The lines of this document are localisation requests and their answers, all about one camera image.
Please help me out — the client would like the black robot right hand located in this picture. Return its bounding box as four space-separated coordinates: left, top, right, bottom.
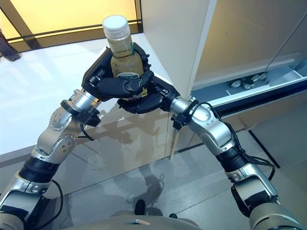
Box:
117 76 181 115

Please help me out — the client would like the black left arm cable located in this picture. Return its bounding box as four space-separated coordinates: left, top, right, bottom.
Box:
51 122 96 211

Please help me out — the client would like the stainless steel fridge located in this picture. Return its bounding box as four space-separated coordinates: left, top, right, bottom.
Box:
190 0 307 168

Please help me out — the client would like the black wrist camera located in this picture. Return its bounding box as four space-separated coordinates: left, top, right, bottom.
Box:
170 114 190 131
80 109 101 127

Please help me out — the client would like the black framed lit yellow panel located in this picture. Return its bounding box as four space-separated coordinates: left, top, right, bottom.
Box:
0 0 144 57

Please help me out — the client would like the black robot left foot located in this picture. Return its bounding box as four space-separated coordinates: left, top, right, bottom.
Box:
134 199 146 216

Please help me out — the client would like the yellow drink bottle white cap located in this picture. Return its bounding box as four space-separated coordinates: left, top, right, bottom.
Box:
102 15 148 99

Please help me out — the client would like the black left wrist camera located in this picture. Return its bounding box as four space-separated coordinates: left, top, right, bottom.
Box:
80 109 101 127

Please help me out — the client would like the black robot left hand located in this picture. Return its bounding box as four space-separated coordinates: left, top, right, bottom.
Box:
81 42 154 102

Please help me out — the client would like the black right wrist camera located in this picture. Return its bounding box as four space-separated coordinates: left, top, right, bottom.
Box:
170 114 190 131

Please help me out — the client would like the white fridge drawer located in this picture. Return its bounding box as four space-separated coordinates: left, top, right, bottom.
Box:
191 66 307 115

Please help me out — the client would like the tall white cabinet panel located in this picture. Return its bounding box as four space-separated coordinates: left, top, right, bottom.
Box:
140 0 218 161

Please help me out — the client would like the silver robot torso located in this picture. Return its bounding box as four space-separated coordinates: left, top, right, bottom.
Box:
105 210 200 230

